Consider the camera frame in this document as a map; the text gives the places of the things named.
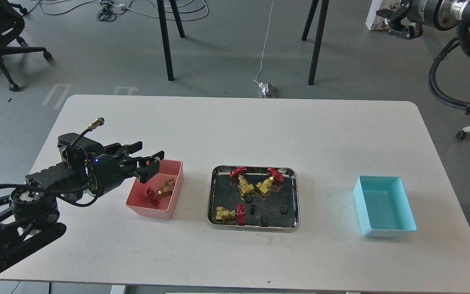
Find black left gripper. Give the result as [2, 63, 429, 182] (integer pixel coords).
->
[58, 133, 165, 196]

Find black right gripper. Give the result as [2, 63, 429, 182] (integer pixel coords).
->
[376, 0, 423, 40]

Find brass valve red handle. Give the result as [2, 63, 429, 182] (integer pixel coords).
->
[229, 166, 255, 198]
[256, 167, 284, 197]
[214, 203, 246, 226]
[145, 178, 175, 206]

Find shiny metal tray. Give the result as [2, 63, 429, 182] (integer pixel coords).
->
[207, 165, 300, 231]

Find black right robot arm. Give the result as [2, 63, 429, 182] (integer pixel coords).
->
[376, 0, 470, 57]

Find white cardboard box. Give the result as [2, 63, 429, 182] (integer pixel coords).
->
[365, 0, 401, 31]

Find pink plastic box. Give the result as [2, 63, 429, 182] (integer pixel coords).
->
[126, 159, 184, 219]

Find light blue plastic box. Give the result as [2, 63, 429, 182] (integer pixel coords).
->
[353, 175, 417, 238]

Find black table leg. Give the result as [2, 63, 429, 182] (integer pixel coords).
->
[156, 0, 175, 81]
[302, 0, 319, 41]
[308, 0, 330, 85]
[169, 0, 185, 38]

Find white power plug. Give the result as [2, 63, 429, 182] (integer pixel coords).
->
[258, 82, 279, 98]

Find black corrugated cable hose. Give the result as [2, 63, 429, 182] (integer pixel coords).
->
[428, 18, 470, 115]

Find white cable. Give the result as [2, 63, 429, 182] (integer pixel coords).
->
[254, 0, 275, 85]

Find tangled floor cables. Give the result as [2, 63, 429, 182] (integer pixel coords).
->
[35, 0, 210, 22]

